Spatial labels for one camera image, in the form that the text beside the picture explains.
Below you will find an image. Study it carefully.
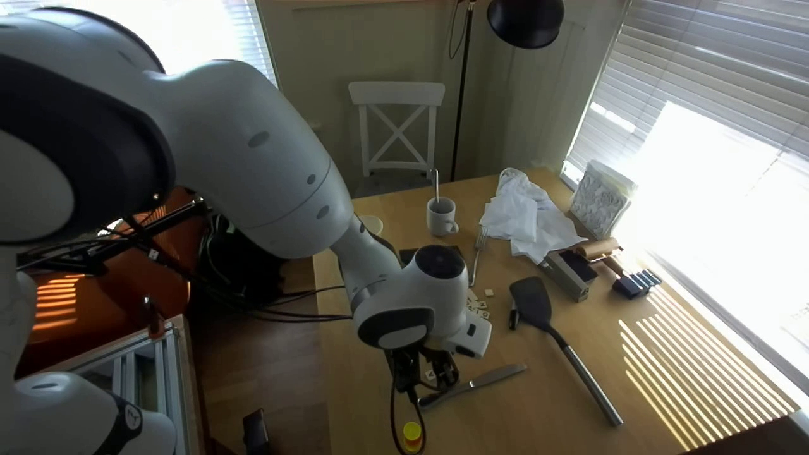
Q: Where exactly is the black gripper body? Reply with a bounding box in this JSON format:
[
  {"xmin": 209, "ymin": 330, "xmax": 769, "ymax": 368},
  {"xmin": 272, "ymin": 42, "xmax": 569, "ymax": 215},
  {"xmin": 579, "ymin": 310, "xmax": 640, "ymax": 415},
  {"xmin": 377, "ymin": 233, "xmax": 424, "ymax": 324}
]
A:
[{"xmin": 386, "ymin": 345, "xmax": 463, "ymax": 386}]

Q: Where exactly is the black bag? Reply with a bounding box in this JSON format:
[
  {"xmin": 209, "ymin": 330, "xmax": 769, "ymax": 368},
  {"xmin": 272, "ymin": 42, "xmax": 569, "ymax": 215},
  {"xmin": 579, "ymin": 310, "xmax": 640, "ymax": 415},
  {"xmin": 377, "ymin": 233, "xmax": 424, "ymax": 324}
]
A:
[{"xmin": 198, "ymin": 212, "xmax": 287, "ymax": 310}]

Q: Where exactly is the metal table knife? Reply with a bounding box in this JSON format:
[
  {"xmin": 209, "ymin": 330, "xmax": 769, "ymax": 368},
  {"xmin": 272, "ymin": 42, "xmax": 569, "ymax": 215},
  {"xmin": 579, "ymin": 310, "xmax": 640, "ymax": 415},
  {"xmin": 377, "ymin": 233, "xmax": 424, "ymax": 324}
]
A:
[{"xmin": 418, "ymin": 360, "xmax": 531, "ymax": 415}]

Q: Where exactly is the metal teaspoon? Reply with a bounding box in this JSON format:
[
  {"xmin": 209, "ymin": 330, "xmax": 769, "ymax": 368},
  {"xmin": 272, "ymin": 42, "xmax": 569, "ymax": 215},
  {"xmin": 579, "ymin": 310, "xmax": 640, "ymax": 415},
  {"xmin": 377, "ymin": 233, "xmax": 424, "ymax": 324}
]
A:
[{"xmin": 464, "ymin": 224, "xmax": 490, "ymax": 288}]

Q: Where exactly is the white mug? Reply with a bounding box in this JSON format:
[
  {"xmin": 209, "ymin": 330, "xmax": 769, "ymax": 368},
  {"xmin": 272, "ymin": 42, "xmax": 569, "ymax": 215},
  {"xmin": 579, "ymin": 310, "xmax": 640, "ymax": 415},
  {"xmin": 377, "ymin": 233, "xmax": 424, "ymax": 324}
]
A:
[{"xmin": 424, "ymin": 196, "xmax": 463, "ymax": 240}]

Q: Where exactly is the silver and black stapler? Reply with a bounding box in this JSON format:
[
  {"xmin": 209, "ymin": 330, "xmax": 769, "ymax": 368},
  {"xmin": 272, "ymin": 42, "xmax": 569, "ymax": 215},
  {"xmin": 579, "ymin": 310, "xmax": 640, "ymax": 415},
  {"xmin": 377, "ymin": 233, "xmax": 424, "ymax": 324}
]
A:
[{"xmin": 540, "ymin": 248, "xmax": 601, "ymax": 302}]

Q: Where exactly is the small black floor object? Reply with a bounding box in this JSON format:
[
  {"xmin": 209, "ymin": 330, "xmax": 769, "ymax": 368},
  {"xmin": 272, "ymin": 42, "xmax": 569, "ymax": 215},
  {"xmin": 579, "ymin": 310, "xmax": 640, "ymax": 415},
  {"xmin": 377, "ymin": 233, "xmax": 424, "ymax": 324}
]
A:
[{"xmin": 239, "ymin": 407, "xmax": 272, "ymax": 455}]

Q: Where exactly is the crumpled white cloth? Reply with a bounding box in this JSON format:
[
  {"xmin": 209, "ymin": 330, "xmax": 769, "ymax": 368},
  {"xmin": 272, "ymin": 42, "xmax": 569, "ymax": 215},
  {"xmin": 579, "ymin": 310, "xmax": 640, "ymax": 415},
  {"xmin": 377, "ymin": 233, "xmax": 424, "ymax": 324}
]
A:
[{"xmin": 478, "ymin": 164, "xmax": 584, "ymax": 264}]

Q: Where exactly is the white rack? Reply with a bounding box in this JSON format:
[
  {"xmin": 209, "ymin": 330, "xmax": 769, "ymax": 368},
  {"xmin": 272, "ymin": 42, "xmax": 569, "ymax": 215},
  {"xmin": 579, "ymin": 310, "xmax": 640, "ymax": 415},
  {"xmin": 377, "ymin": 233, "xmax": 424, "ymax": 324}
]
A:
[{"xmin": 47, "ymin": 312, "xmax": 204, "ymax": 455}]

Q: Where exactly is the black lamp pole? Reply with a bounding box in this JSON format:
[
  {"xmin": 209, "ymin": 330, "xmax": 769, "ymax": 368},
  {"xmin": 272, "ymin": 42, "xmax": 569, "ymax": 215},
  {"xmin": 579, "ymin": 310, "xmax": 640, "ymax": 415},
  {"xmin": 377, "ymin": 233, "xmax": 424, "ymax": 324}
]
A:
[{"xmin": 448, "ymin": 0, "xmax": 476, "ymax": 181}]

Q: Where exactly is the white wooden chair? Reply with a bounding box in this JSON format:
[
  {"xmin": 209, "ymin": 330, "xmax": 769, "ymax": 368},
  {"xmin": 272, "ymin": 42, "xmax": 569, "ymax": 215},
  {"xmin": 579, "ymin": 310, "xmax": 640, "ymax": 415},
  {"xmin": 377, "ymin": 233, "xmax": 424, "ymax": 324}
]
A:
[{"xmin": 347, "ymin": 77, "xmax": 448, "ymax": 181}]

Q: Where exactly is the orange sofa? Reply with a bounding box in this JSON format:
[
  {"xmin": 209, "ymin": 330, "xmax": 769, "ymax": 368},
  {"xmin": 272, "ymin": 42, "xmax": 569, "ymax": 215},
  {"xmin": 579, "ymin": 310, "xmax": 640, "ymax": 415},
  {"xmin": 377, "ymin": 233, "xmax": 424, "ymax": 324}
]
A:
[{"xmin": 14, "ymin": 190, "xmax": 201, "ymax": 373}]

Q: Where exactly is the black tripod boom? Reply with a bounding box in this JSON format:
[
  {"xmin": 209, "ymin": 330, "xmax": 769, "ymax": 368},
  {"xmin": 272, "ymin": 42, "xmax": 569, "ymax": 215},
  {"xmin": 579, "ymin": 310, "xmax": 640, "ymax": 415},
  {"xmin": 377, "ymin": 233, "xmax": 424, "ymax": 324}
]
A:
[{"xmin": 14, "ymin": 196, "xmax": 209, "ymax": 273}]

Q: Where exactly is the narrow white window blind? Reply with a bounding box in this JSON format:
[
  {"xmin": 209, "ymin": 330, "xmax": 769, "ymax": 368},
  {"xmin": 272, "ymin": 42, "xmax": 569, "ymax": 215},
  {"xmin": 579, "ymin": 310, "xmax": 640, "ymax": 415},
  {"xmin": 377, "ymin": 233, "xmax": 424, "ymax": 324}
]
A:
[{"xmin": 224, "ymin": 0, "xmax": 278, "ymax": 86}]

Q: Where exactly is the black lamp shade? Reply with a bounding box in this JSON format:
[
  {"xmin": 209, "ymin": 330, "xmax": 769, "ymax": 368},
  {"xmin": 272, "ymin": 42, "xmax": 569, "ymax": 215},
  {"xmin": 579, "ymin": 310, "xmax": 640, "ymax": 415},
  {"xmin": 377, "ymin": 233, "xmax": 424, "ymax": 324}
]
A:
[{"xmin": 485, "ymin": 0, "xmax": 567, "ymax": 49}]

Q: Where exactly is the large white window blind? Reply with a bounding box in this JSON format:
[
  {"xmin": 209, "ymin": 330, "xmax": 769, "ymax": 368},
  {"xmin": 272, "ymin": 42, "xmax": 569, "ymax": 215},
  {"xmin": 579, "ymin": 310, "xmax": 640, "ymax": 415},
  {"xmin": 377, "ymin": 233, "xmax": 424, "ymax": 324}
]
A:
[{"xmin": 560, "ymin": 0, "xmax": 809, "ymax": 398}]

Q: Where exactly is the black spatula with metal handle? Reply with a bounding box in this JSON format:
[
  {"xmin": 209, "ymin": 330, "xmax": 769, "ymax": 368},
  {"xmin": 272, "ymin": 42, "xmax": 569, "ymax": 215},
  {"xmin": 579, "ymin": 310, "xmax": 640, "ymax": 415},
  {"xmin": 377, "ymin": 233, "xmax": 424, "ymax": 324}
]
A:
[{"xmin": 507, "ymin": 274, "xmax": 626, "ymax": 429}]

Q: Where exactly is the black cable bundle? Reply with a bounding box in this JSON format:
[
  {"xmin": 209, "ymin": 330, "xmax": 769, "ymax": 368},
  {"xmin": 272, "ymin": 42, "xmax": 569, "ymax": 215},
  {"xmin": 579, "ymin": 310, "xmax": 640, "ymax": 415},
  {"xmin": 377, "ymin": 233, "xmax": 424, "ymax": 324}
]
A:
[{"xmin": 198, "ymin": 274, "xmax": 429, "ymax": 455}]

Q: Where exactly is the wooden handled brush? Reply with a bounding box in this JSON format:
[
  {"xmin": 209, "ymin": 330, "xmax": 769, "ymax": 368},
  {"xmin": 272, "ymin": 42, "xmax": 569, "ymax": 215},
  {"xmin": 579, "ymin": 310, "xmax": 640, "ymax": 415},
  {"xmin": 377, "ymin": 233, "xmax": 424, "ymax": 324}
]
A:
[{"xmin": 573, "ymin": 235, "xmax": 626, "ymax": 262}]

